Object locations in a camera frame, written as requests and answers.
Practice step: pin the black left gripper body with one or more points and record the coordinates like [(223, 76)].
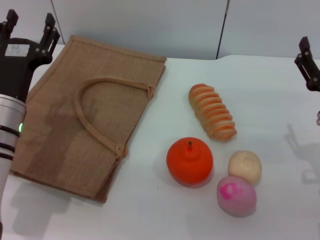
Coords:
[(15, 67)]

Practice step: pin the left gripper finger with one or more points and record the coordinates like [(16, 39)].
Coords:
[(48, 40), (10, 22)]

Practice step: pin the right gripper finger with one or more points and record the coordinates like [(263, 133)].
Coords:
[(310, 67)]

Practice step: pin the orange toy fruit with stem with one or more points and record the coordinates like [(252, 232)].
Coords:
[(190, 165)]

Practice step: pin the beige round bun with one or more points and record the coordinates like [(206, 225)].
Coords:
[(245, 166)]

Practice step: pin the brown jute handbag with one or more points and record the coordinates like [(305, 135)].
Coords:
[(62, 140)]

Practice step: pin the pink toy peach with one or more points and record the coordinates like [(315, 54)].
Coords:
[(236, 197)]

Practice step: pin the orange striped bread loaf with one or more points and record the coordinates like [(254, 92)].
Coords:
[(212, 112)]

